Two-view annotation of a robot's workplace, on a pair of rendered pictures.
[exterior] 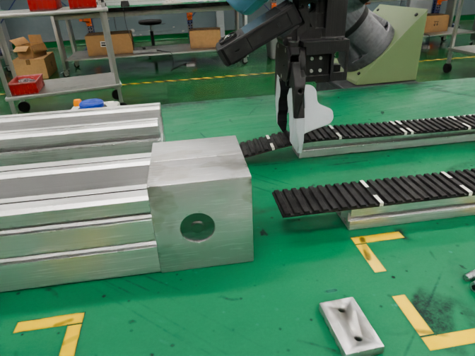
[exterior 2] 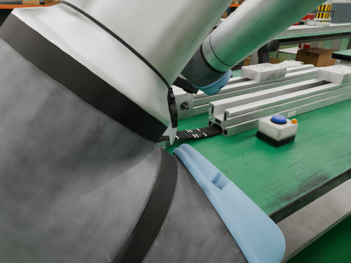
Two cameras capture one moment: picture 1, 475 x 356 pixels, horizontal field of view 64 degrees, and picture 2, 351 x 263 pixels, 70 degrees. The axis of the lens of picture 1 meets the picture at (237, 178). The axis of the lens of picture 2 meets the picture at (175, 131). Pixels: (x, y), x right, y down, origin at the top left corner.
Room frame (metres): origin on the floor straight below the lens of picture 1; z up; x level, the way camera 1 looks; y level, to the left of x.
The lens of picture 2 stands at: (1.13, -0.31, 1.15)
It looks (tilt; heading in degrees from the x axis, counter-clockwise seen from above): 27 degrees down; 156
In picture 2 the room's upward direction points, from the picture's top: straight up
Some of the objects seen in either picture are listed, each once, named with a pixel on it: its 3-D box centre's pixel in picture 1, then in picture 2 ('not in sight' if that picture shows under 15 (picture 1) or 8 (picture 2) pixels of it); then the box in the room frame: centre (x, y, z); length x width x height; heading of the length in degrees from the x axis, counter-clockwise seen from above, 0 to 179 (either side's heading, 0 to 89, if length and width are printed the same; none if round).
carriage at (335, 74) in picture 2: not in sight; (339, 76); (0.44, 0.75, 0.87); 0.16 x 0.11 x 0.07; 97
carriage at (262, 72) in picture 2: not in sight; (262, 74); (0.28, 0.48, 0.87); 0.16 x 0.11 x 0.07; 97
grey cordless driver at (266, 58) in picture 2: not in sight; (257, 59); (0.08, 0.62, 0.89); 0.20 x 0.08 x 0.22; 9
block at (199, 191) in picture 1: (200, 193); (177, 103); (0.35, 0.04, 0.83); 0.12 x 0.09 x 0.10; 7
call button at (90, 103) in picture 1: (92, 107); (278, 120); (0.63, 0.24, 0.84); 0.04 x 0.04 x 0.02
